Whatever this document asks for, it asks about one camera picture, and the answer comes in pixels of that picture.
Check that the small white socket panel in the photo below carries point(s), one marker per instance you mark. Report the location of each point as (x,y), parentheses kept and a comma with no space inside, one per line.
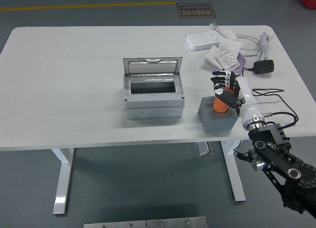
(211,55)

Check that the purple plastic tray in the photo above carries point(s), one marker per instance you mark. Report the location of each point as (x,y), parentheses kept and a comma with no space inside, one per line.
(241,61)

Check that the large white square socket panel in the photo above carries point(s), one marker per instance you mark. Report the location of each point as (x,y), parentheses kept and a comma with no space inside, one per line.
(230,46)

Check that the white table leg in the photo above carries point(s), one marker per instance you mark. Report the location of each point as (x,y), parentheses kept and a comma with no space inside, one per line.
(63,178)
(235,178)

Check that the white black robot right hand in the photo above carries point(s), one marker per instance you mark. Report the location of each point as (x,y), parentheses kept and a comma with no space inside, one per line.
(247,107)

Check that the grey metal floor box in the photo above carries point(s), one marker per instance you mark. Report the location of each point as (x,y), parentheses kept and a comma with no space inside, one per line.
(203,147)

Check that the grey foam block holder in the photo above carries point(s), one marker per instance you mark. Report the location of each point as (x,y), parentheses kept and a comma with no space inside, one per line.
(217,124)

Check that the grey plastic enclosure box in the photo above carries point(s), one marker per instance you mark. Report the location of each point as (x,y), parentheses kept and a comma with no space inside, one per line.
(154,105)

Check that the white rectangular wall plug panel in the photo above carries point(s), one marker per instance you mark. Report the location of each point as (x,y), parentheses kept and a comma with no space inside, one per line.
(229,35)

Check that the white power strip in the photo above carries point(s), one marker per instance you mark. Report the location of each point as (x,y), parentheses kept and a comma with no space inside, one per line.
(202,40)

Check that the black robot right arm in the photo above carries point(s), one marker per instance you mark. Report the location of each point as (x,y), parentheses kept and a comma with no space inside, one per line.
(271,159)

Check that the grey metal plate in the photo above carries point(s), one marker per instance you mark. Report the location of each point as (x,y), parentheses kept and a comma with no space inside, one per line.
(176,222)
(114,224)

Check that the black power adapter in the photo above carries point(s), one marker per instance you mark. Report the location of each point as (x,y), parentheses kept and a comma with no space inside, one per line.
(264,66)

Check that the white socket panel with label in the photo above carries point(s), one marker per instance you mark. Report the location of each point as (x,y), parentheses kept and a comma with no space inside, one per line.
(228,59)

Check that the brown floor sign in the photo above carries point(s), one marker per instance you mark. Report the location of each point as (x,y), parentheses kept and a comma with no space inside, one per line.
(196,11)

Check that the smoky transparent hinged box lid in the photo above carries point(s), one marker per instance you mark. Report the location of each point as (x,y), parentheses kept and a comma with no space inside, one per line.
(153,67)

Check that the orange cylindrical battery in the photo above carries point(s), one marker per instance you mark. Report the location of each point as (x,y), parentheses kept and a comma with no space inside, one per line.
(219,106)

